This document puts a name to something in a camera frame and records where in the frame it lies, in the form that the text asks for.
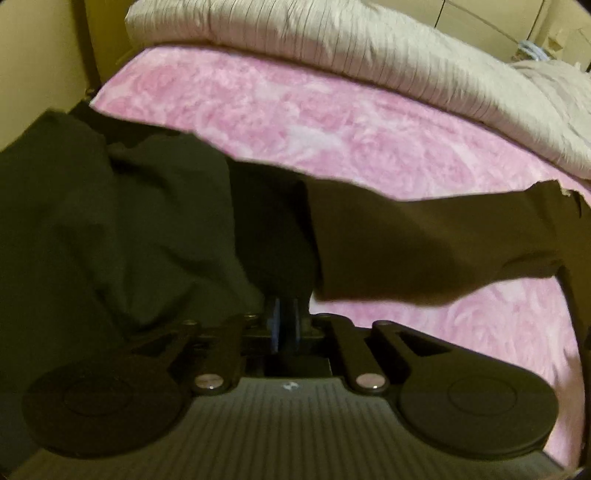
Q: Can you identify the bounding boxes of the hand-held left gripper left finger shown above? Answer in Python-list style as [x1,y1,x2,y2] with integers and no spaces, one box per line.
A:
[124,296,283,396]

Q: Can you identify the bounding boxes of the blue white cloth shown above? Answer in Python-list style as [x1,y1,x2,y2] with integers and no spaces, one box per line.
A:
[510,39,553,64]

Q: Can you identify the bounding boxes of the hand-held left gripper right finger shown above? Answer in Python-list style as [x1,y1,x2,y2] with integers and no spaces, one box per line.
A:
[288,298,457,396]

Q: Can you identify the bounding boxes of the black garment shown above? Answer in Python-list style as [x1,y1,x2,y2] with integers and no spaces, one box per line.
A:
[0,107,266,374]

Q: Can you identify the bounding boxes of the cream wardrobe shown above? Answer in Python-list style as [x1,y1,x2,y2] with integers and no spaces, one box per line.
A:
[434,0,591,61]

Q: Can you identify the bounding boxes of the white ribbed quilt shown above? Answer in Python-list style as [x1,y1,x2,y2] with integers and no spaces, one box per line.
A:
[124,0,591,181]

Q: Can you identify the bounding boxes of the pink floral blanket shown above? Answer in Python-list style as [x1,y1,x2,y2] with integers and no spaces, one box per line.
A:
[90,46,591,467]

